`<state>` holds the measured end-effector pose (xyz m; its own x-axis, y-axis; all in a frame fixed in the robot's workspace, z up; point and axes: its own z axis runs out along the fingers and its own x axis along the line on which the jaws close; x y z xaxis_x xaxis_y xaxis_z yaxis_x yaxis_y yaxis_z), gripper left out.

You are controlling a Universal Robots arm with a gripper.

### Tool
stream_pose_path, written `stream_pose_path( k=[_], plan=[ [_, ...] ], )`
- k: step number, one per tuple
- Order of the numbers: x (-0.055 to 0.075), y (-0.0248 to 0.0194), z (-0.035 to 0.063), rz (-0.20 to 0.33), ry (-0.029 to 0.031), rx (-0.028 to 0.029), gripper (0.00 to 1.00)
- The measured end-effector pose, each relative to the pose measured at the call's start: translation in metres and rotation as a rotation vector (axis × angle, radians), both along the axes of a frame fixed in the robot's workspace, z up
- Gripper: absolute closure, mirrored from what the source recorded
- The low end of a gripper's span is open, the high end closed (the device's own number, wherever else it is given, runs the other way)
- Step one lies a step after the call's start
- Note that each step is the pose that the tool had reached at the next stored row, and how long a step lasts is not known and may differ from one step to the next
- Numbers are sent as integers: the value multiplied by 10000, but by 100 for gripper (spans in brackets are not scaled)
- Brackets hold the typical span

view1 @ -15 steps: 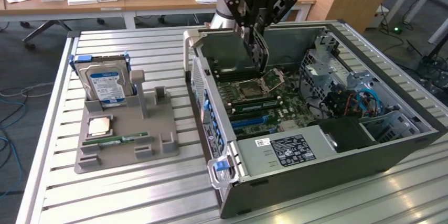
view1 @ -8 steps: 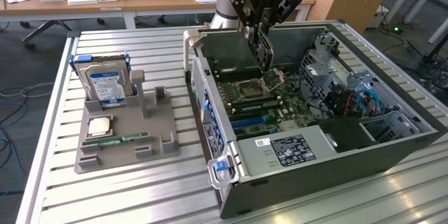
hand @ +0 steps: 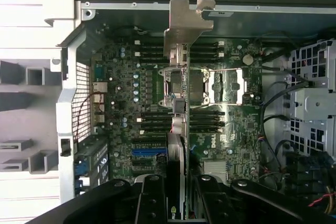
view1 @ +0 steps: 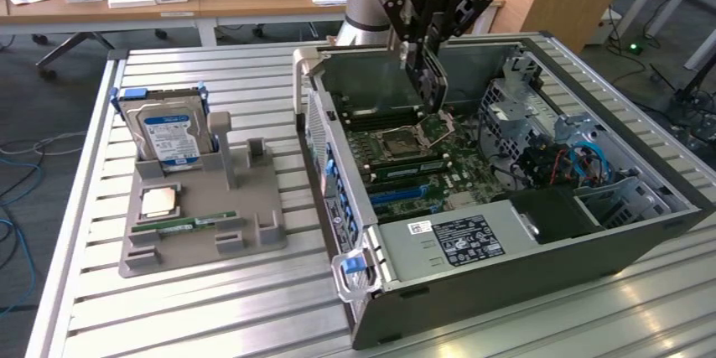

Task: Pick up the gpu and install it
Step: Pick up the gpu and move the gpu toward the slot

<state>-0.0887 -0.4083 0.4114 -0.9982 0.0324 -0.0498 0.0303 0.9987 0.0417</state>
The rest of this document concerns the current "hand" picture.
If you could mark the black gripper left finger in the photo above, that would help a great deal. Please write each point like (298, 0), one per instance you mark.
(155, 200)

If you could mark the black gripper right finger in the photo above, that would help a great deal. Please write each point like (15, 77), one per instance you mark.
(212, 203)

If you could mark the silver chipset heatsink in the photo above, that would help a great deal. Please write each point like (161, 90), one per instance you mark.
(214, 170)

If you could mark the black short expansion slot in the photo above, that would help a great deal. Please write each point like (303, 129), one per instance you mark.
(143, 162)

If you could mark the blue expansion slot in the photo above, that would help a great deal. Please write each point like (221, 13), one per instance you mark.
(147, 152)

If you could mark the black long expansion slot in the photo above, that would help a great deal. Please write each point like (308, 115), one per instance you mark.
(147, 142)

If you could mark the blue case release latch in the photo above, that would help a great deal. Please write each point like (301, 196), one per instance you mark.
(81, 170)

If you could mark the open metal socket cover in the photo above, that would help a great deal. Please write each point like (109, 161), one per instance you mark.
(236, 98)

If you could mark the CPU socket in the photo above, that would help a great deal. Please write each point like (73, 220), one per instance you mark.
(198, 87)

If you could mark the green motherboard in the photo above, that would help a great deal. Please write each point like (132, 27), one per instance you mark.
(126, 77)

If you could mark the socket locking lever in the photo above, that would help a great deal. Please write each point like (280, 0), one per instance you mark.
(228, 70)

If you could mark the open black PC case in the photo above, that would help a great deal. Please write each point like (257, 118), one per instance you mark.
(63, 103)

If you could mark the silver drive cage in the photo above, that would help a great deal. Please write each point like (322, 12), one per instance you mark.
(312, 106)

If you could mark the coin cell battery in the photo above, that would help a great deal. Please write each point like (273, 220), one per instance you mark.
(247, 59)

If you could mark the grey parts rack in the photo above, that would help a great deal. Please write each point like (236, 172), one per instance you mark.
(13, 74)

